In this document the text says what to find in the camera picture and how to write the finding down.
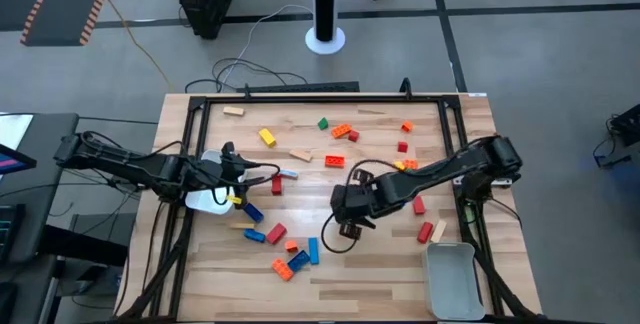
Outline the white plastic bin with handles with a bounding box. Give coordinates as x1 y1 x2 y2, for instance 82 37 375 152
184 147 251 217

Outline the keyboard with coloured lights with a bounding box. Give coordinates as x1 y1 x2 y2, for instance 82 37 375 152
0 203 26 265

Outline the blue eight-stud brick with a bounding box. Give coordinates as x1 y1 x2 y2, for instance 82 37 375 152
287 249 312 273

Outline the black pole white round base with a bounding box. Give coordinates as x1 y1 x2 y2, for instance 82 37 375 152
304 0 347 56

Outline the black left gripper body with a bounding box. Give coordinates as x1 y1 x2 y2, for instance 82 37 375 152
198 158 251 191

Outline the black monitor pink screen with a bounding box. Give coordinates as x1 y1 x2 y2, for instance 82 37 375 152
0 142 38 176

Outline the black equipment with cables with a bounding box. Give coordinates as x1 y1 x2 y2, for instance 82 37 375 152
592 103 640 170

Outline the black equipment case red top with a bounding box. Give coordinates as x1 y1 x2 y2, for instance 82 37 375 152
178 0 235 41

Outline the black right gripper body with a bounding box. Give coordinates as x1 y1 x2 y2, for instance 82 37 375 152
331 177 387 223

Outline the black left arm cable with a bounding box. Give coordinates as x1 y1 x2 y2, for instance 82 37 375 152
214 161 282 205

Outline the yellow rectangular block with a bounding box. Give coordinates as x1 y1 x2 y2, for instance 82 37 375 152
257 127 278 149

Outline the black desk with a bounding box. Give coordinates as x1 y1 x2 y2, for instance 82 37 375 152
0 111 80 265

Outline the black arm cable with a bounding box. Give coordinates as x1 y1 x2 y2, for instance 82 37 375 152
319 211 359 255
214 161 282 205

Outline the yellow floor cable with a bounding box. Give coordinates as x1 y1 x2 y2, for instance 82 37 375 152
79 0 174 93

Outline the white floor cable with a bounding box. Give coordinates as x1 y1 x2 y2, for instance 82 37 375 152
219 3 315 90

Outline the long black bar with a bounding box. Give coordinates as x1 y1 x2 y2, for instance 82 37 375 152
235 80 361 94

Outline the white paper sheet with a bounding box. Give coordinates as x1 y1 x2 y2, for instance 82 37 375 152
0 113 34 151

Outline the light grey plastic bin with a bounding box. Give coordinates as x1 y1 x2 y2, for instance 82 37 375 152
422 241 487 322

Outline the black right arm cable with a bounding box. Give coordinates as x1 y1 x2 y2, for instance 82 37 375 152
319 211 359 255

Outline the black floor cable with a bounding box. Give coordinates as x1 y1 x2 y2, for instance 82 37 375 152
184 57 310 94

